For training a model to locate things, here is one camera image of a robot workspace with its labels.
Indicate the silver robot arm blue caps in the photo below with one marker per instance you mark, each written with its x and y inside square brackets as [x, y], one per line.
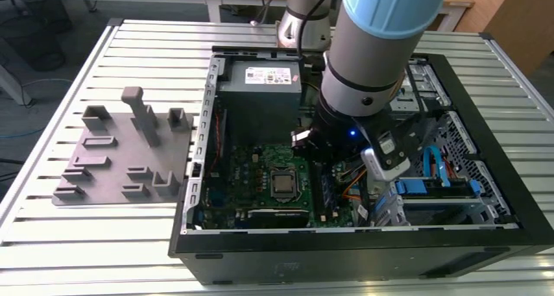
[368, 65]

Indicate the black RAM slot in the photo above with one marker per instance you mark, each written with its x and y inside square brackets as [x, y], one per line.
[318, 192]

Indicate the silver CPU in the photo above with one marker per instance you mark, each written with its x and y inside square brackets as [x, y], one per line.
[285, 184]

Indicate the grey power supply unit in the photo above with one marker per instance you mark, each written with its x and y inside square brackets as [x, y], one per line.
[260, 114]

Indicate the CPU socket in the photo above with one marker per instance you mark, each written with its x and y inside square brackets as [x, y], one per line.
[284, 198]

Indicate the green motherboard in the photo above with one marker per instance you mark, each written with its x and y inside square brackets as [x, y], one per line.
[242, 166]

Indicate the blue plastic latch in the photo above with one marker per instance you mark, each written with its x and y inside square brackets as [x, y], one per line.
[381, 208]

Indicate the blue disk carrier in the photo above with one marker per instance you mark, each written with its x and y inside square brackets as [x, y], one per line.
[416, 189]

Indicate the metal disk bay cage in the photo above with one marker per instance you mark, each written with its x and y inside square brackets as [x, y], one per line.
[422, 85]
[433, 202]

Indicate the black graphics card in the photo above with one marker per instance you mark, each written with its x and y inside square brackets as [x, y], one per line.
[277, 218]

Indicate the black open PC case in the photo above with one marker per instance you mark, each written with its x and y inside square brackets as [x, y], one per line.
[346, 244]

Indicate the grey parts rack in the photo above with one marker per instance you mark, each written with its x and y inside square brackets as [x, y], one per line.
[117, 137]

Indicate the wooden cabinet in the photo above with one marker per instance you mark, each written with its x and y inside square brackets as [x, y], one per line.
[520, 23]

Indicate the white table leg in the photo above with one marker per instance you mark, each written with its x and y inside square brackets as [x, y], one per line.
[13, 85]

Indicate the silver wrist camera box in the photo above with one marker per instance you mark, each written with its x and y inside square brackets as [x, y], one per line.
[385, 169]

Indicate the wooden desk white frame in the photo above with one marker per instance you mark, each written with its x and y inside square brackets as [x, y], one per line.
[458, 0]

